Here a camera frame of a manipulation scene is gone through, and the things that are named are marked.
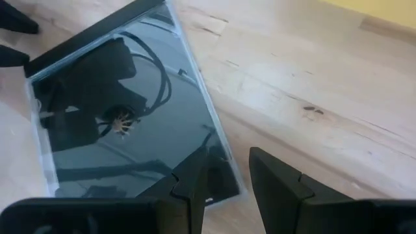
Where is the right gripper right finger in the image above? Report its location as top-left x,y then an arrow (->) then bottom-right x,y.
249,146 -> 416,234

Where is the clear black CD jewel case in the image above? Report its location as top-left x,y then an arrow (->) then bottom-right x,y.
24,0 -> 244,207

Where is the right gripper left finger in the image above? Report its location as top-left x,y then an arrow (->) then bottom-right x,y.
0,148 -> 209,234

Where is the yellow plastic bin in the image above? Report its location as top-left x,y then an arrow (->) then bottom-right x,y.
320,0 -> 416,30

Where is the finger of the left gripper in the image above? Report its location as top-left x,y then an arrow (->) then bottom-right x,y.
0,44 -> 31,68
0,0 -> 40,35

